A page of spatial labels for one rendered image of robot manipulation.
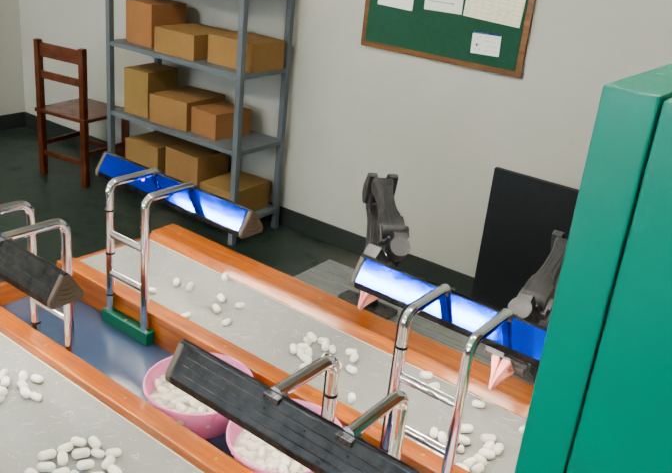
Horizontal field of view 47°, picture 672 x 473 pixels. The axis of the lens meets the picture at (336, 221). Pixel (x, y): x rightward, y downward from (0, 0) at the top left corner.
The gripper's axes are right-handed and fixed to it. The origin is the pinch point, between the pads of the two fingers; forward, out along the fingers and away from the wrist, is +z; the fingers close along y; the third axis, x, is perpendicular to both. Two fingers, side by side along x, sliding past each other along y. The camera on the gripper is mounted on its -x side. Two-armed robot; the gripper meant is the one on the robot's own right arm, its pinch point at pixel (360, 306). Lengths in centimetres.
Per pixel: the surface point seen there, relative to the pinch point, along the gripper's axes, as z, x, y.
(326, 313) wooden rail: 2.9, 10.1, -14.1
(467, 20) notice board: -179, 75, -76
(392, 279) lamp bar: 1.2, -31.2, 21.1
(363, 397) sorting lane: 22.7, -3.5, 16.6
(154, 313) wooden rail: 31, -14, -47
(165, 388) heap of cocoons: 47, -25, -20
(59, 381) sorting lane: 59, -35, -40
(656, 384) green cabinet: 41, -135, 95
